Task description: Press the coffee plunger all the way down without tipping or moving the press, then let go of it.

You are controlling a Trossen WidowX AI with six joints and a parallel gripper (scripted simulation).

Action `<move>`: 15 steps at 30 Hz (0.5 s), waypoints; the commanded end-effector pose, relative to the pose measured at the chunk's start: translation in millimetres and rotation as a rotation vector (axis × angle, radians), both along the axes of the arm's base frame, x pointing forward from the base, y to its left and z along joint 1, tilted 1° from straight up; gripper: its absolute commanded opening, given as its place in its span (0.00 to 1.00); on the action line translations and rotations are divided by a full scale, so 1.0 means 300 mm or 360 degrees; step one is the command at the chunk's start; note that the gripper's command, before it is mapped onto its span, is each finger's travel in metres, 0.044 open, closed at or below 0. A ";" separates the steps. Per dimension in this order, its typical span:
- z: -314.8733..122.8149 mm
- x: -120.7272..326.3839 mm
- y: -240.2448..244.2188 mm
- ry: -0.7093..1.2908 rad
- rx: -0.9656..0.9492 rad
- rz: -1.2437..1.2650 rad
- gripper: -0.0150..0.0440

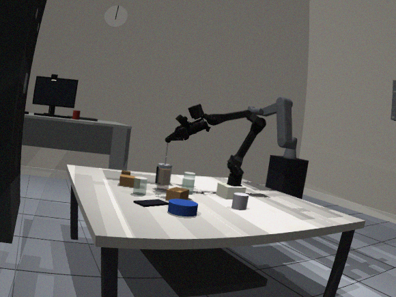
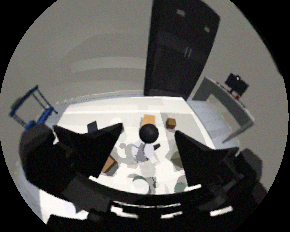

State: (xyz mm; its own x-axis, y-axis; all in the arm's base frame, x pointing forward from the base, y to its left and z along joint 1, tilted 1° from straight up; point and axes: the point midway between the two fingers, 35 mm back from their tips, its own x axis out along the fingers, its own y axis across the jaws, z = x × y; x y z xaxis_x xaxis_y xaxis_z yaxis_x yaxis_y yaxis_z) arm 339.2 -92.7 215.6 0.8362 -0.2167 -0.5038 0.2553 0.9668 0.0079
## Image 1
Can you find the blue cylinder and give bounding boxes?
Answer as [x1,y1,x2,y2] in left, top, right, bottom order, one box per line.
[168,199,198,216]

